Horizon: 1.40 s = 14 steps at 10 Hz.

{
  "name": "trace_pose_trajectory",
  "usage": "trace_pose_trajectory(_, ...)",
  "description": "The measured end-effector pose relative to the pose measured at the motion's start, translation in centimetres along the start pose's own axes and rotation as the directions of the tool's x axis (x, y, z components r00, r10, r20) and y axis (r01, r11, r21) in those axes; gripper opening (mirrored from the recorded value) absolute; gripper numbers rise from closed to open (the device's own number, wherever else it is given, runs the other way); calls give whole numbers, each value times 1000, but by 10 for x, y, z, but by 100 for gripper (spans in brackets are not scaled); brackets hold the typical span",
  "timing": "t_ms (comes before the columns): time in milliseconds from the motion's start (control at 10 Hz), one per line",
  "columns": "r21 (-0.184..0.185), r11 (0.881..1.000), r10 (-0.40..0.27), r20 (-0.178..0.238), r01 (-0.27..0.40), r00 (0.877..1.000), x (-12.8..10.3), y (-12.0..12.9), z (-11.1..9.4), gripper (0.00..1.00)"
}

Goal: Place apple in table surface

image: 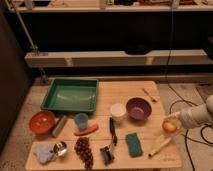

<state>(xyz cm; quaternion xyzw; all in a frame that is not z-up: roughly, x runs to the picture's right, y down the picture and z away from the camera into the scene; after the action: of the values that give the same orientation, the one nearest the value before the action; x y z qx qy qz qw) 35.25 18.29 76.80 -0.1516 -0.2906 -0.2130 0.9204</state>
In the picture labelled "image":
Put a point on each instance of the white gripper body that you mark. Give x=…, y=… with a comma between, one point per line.
x=176, y=121

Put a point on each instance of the red yellow apple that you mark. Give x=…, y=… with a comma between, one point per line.
x=169, y=127

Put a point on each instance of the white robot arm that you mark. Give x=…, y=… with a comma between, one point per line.
x=189, y=118

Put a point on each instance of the small wooden spoon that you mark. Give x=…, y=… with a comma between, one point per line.
x=149, y=95

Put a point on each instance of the purple bowl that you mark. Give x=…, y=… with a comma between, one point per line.
x=138, y=108

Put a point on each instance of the green sponge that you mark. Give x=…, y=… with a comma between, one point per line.
x=134, y=145

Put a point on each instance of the white lower shelf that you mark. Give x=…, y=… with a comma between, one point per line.
x=116, y=58

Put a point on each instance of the white shelf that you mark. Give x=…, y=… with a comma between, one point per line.
x=116, y=58
x=108, y=5

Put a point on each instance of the white round container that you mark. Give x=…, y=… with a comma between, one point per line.
x=118, y=112

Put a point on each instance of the black object on shelf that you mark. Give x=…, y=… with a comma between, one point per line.
x=138, y=49

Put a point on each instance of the orange carrot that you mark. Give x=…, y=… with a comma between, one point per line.
x=87, y=131

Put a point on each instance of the blue plastic cup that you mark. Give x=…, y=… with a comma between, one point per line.
x=81, y=120

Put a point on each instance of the bunch of dark grapes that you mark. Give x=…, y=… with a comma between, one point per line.
x=83, y=150

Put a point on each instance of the green plastic tray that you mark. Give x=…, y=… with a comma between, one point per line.
x=71, y=96

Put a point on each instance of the metal measuring cup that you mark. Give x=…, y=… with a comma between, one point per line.
x=59, y=150

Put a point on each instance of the orange bowl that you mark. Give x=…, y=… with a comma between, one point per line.
x=42, y=122

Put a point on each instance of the blue cloth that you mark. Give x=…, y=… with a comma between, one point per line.
x=44, y=153

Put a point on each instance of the diagonal metal pole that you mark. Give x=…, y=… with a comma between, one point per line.
x=33, y=46

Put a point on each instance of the white upper shelf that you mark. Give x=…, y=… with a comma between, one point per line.
x=108, y=5

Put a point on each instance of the wooden handled brush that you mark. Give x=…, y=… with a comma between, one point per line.
x=159, y=143

